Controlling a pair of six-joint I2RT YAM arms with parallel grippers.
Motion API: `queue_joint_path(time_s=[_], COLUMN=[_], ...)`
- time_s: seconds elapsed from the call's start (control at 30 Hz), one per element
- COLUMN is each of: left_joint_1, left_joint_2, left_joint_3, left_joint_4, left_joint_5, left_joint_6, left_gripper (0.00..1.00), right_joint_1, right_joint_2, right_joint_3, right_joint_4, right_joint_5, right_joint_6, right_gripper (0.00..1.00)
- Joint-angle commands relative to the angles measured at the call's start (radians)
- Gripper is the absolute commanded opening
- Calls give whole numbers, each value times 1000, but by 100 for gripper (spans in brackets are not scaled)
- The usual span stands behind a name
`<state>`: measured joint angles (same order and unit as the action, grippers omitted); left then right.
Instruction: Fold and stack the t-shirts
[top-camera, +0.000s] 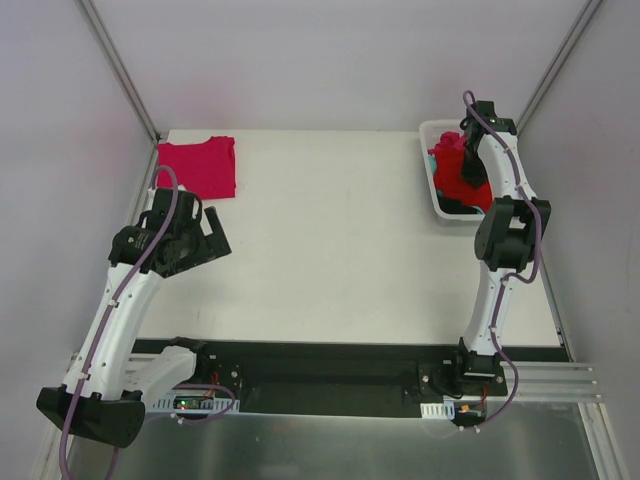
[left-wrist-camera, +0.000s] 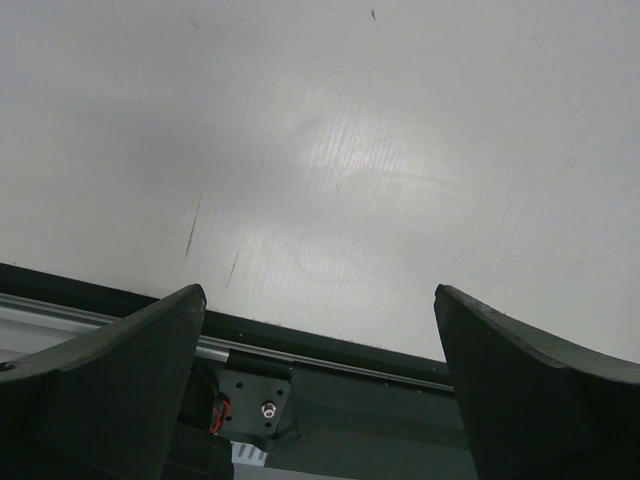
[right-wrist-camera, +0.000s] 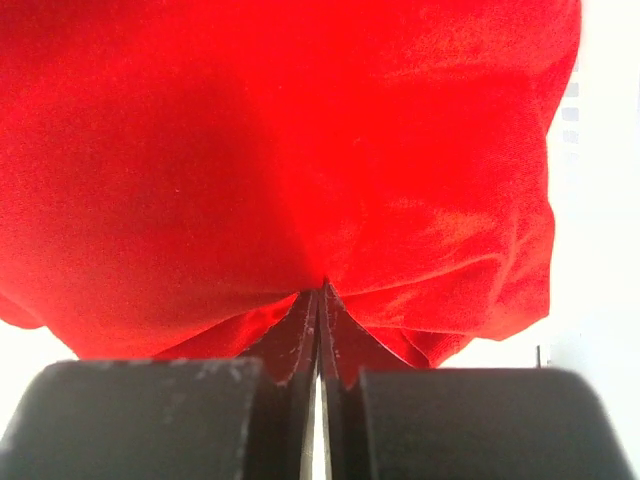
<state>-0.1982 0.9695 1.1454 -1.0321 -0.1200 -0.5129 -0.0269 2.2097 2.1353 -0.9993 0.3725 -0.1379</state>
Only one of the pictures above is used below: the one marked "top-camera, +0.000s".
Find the red t shirt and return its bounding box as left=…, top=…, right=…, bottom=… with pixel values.
left=428, top=132, right=493, bottom=213

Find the white plastic basket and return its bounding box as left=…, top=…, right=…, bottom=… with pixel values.
left=418, top=119, right=483, bottom=228

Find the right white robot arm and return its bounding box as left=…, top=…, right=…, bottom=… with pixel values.
left=439, top=91, right=551, bottom=399

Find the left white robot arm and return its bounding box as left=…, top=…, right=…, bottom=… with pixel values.
left=36, top=188, right=231, bottom=448

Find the teal t shirt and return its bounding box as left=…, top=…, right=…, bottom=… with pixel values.
left=427, top=153, right=437, bottom=175

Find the black garment in basket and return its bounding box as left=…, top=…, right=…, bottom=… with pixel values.
left=438, top=197, right=484, bottom=216

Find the folded magenta t shirt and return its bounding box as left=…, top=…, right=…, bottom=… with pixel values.
left=157, top=136, right=236, bottom=200

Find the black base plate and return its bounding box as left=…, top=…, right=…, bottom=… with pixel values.
left=134, top=339, right=509, bottom=419

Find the left white cable duct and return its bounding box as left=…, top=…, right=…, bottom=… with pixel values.
left=147, top=394, right=240, bottom=415

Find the white cable duct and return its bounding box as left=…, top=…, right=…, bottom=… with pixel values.
left=147, top=394, right=240, bottom=415
left=420, top=401, right=455, bottom=421

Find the right aluminium frame post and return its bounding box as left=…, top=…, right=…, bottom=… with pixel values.
left=516, top=0, right=606, bottom=134

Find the aluminium frame post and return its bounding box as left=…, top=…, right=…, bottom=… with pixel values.
left=74, top=0, right=164, bottom=146
left=516, top=0, right=606, bottom=134

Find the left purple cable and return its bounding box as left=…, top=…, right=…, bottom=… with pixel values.
left=58, top=167, right=236, bottom=480

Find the aluminium rail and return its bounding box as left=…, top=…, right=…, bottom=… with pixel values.
left=514, top=362, right=604, bottom=404

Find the right white cable duct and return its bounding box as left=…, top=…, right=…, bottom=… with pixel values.
left=420, top=401, right=455, bottom=421

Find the left aluminium frame post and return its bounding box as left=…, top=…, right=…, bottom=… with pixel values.
left=74, top=0, right=164, bottom=146

